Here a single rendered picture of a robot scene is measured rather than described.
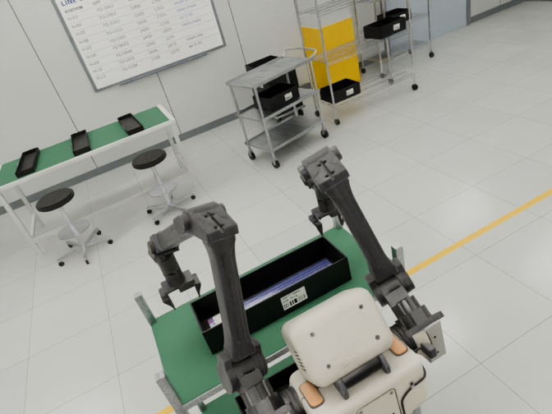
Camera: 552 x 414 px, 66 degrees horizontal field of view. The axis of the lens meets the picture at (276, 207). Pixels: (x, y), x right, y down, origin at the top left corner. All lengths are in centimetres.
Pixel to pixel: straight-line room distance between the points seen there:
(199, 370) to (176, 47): 491
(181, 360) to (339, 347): 78
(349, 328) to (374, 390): 14
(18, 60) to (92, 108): 91
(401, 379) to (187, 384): 75
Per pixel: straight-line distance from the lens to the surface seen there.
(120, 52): 587
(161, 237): 127
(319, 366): 95
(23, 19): 584
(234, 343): 103
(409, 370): 104
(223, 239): 92
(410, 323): 114
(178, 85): 606
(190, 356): 160
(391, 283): 116
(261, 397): 105
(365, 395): 101
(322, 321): 95
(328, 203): 149
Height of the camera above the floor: 208
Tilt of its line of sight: 32 degrees down
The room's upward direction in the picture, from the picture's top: 16 degrees counter-clockwise
